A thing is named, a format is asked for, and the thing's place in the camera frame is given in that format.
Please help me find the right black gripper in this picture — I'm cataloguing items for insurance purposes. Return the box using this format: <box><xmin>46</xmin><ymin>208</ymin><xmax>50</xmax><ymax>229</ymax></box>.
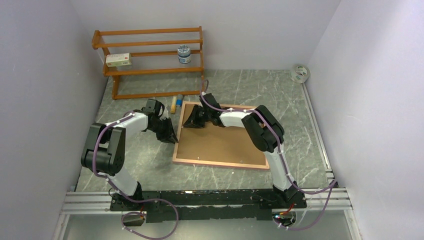
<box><xmin>183</xmin><ymin>105</ymin><xmax>211</xmax><ymax>129</ymax></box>

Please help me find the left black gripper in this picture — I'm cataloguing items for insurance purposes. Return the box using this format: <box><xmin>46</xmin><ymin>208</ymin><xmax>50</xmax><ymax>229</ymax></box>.
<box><xmin>149</xmin><ymin>117</ymin><xmax>179</xmax><ymax>145</ymax></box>

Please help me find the pink picture frame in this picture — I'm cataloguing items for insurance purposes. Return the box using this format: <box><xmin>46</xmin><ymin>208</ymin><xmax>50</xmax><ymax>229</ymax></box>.
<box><xmin>171</xmin><ymin>100</ymin><xmax>271</xmax><ymax>171</ymax></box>

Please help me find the brown backing board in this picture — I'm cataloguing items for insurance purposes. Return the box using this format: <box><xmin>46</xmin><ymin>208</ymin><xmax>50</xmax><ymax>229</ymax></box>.
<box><xmin>176</xmin><ymin>104</ymin><xmax>268</xmax><ymax>166</ymax></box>

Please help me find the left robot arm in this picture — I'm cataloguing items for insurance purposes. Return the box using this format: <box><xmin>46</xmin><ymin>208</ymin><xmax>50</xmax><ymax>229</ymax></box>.
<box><xmin>80</xmin><ymin>99</ymin><xmax>178</xmax><ymax>210</ymax></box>

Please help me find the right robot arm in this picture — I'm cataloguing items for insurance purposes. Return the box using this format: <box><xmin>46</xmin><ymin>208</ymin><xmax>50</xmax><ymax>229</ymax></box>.
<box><xmin>183</xmin><ymin>92</ymin><xmax>306</xmax><ymax>208</ymax></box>

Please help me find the wooden shelf rack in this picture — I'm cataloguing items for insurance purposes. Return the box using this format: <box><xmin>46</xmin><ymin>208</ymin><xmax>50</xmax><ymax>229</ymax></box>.
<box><xmin>91</xmin><ymin>26</ymin><xmax>207</xmax><ymax>100</ymax></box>

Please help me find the small blue white jar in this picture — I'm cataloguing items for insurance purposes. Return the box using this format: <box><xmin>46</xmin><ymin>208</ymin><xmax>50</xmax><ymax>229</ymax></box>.
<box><xmin>177</xmin><ymin>44</ymin><xmax>191</xmax><ymax>64</ymax></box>

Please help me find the white green cardboard box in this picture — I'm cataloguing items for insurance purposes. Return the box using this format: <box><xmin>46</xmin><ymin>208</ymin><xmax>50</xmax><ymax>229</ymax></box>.
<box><xmin>105</xmin><ymin>53</ymin><xmax>132</xmax><ymax>67</ymax></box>

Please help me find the clear tape roll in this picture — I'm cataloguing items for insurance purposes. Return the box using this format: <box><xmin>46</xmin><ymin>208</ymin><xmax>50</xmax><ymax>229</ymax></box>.
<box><xmin>290</xmin><ymin>64</ymin><xmax>311</xmax><ymax>84</ymax></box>

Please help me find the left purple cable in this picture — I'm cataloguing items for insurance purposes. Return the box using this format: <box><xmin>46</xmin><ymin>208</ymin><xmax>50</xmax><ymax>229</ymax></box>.
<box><xmin>92</xmin><ymin>110</ymin><xmax>180</xmax><ymax>239</ymax></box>

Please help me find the purple cable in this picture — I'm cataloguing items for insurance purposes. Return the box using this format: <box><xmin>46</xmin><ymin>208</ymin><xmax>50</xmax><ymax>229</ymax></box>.
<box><xmin>199</xmin><ymin>78</ymin><xmax>338</xmax><ymax>232</ymax></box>
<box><xmin>92</xmin><ymin>110</ymin><xmax>180</xmax><ymax>239</ymax></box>

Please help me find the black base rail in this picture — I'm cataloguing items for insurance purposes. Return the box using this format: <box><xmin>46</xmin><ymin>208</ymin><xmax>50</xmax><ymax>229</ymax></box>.
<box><xmin>109</xmin><ymin>188</ymin><xmax>307</xmax><ymax>223</ymax></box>

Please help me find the aluminium extrusion frame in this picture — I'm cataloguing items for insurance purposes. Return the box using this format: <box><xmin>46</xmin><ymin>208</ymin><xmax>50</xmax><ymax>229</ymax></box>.
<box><xmin>53</xmin><ymin>188</ymin><xmax>362</xmax><ymax>240</ymax></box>

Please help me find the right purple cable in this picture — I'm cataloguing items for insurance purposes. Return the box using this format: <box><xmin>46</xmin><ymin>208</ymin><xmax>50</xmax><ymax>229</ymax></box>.
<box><xmin>199</xmin><ymin>78</ymin><xmax>338</xmax><ymax>232</ymax></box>

